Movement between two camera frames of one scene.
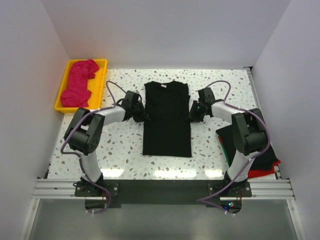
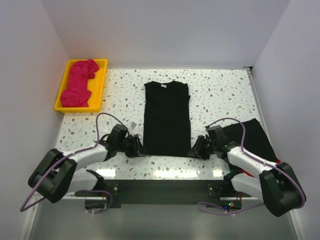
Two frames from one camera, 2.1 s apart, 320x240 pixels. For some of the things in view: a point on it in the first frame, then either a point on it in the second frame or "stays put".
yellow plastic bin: x=96 y=85 stays put
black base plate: x=163 y=192 stays put
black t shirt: x=167 y=126 stays put
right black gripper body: x=195 y=114 → x=203 y=146
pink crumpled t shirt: x=77 y=95 stays put
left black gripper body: x=140 y=113 → x=133 y=145
